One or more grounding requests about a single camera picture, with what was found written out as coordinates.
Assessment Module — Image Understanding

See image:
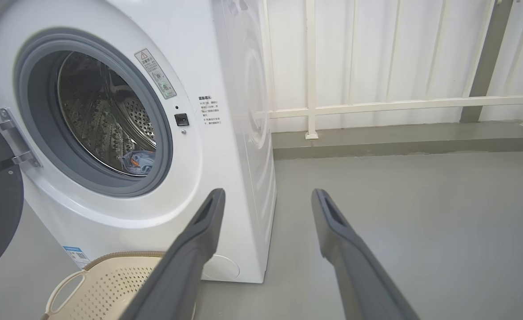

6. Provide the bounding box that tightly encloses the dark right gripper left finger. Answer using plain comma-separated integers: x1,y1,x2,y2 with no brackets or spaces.
119,188,226,320

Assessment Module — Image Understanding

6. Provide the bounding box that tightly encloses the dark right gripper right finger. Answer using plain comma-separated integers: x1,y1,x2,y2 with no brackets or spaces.
311,188,420,320

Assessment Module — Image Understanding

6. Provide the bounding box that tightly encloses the blue bear-print garment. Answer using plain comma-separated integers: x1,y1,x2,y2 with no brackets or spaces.
121,150,156,175

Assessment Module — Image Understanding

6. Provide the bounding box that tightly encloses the cream perforated laundry basket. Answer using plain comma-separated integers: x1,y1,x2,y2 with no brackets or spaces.
41,251,196,320

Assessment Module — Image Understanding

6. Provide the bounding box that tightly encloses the white front-load washing machine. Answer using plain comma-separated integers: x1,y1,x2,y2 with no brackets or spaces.
0,0,278,284

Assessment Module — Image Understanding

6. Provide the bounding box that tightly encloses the grey rubber door gasket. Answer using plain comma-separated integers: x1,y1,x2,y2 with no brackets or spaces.
14,28,173,197

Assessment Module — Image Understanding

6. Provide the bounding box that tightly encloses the metal door hinge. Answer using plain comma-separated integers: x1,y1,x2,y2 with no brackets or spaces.
0,108,42,168

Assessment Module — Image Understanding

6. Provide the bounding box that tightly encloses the round white filter cover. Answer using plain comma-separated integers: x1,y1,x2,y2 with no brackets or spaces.
201,254,241,281

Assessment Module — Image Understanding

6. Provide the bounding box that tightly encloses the blue energy label sticker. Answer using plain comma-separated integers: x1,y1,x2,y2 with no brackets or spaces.
63,245,91,269

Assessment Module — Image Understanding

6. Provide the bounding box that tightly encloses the small printed text label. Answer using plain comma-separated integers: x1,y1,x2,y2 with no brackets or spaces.
198,96,221,126

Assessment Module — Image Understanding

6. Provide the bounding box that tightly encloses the perforated steel washer drum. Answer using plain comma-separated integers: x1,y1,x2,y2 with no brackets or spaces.
57,51,157,177

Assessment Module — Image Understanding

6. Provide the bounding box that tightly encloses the white metal railing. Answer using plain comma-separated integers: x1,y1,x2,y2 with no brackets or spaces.
253,0,523,140

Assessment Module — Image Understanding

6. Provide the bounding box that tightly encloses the grey warning sticker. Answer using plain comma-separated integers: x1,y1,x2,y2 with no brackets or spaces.
134,48,177,100

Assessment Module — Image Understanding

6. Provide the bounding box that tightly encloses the grey pillar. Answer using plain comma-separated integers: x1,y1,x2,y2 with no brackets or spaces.
459,0,515,124

